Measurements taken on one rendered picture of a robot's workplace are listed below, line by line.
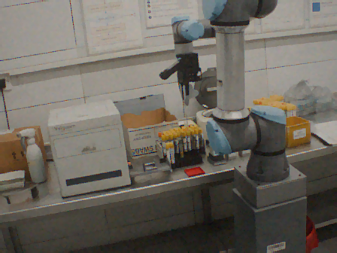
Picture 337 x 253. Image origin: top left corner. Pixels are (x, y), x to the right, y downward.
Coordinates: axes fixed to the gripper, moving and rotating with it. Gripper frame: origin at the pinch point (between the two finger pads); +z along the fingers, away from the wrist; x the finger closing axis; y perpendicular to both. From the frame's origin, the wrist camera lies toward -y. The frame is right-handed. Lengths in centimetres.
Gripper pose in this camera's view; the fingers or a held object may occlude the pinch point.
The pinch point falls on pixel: (184, 102)
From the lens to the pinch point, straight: 170.4
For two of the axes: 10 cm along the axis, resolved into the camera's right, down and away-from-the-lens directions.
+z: 1.2, 9.6, 2.7
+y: 9.4, -1.9, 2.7
